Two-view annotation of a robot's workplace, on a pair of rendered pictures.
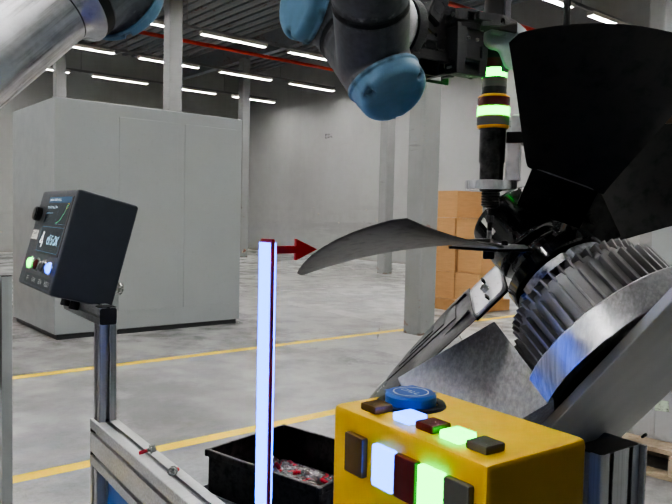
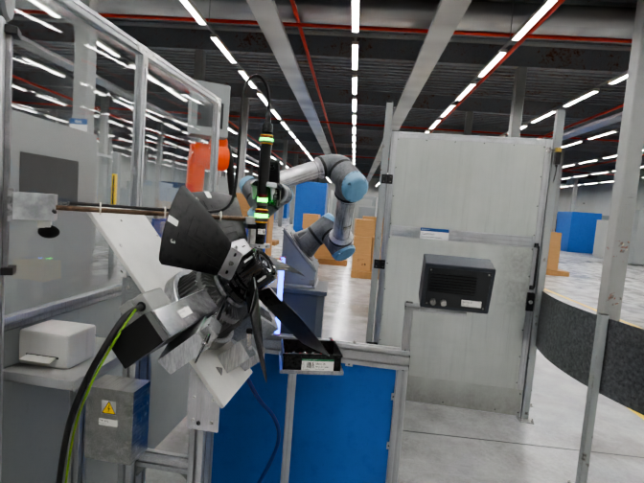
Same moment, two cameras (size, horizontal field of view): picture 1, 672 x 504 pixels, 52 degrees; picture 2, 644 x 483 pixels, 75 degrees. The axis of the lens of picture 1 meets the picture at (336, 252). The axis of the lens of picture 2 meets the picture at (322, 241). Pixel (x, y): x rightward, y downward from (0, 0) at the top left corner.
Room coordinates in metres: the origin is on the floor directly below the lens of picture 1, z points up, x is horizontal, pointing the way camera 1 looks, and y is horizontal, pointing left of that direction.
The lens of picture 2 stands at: (2.05, -1.08, 1.40)
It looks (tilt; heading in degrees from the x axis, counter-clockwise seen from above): 5 degrees down; 133
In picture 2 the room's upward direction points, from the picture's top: 4 degrees clockwise
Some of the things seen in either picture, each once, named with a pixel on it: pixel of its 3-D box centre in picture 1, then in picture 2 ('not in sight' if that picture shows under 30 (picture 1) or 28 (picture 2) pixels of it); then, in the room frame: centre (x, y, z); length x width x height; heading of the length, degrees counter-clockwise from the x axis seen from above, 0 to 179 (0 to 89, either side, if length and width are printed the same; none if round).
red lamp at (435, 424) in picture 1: (433, 425); not in sight; (0.47, -0.07, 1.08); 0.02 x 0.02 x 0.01; 35
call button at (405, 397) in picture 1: (410, 400); not in sight; (0.53, -0.06, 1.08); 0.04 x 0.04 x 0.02
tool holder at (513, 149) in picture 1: (499, 153); (257, 232); (0.94, -0.22, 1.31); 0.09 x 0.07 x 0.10; 70
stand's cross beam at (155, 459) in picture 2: not in sight; (166, 461); (0.85, -0.45, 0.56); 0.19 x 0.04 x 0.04; 35
